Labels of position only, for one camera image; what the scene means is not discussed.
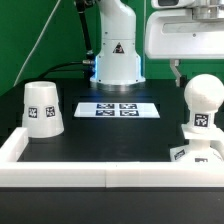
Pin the white lamp bulb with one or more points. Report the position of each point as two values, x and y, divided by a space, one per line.
204 94

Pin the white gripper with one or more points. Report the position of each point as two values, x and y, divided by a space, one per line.
173 34

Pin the white marker tag plate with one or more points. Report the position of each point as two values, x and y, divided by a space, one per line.
116 110

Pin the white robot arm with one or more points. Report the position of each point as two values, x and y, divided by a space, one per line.
118 66

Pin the white U-shaped fence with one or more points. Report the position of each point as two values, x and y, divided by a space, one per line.
14 173

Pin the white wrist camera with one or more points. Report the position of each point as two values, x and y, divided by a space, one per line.
165 4

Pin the white lamp base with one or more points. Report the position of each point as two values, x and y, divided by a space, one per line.
201 147

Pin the white lamp shade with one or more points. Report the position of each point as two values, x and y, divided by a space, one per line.
42 116

